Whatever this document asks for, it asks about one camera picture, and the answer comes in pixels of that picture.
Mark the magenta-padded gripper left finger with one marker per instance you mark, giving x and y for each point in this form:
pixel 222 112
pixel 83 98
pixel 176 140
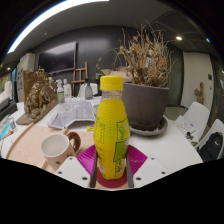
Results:
pixel 71 170

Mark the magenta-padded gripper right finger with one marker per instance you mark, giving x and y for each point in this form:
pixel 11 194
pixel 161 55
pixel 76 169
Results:
pixel 150 170

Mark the yellow drink bottle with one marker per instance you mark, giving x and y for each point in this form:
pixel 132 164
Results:
pixel 110 130

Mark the grey plant saucer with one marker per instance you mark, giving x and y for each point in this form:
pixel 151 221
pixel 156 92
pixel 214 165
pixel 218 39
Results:
pixel 156 130

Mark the yellow sticky note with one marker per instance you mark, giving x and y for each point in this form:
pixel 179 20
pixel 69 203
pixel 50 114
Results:
pixel 90 128

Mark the folded newspaper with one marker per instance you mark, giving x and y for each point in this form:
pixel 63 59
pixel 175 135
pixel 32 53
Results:
pixel 71 115

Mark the loose white papers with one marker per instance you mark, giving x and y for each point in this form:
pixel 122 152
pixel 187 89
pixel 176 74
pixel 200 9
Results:
pixel 185 126

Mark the black backpack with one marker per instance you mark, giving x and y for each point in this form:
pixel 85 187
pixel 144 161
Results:
pixel 210 148

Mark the small grey glass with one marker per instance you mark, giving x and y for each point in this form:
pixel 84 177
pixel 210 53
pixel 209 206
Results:
pixel 95 110

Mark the grey pot with dried plant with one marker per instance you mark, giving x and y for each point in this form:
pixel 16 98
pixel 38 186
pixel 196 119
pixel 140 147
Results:
pixel 145 103

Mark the white chair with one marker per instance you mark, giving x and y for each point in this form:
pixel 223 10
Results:
pixel 95 89
pixel 218 126
pixel 196 116

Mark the white spray bottle green label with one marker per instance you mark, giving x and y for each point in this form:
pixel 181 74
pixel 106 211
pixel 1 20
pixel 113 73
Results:
pixel 60 95

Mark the brown carved sculpture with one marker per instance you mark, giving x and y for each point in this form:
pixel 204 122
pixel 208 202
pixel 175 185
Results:
pixel 38 98

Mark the dark spray bottle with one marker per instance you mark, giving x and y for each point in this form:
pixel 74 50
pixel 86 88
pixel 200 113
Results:
pixel 88 91

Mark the small white figurine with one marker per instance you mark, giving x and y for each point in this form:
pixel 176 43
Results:
pixel 67 88

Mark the black device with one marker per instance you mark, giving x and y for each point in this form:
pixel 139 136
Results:
pixel 6 110

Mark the wooden easel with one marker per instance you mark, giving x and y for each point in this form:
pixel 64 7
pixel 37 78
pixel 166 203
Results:
pixel 80 78

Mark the cardboard box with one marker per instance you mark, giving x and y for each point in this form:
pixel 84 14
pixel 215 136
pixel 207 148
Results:
pixel 113 73

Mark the white cabinet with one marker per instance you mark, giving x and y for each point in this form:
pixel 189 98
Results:
pixel 26 71

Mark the round ceiling light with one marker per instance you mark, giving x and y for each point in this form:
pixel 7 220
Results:
pixel 179 38
pixel 208 40

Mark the long ceiling strip light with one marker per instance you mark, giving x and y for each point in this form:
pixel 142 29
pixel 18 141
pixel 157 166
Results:
pixel 43 16

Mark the wooden wall figure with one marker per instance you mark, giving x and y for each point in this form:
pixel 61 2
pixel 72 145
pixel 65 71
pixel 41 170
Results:
pixel 199 93

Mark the black wall screen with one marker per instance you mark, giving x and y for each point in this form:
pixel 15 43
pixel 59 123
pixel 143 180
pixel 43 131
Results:
pixel 56 58

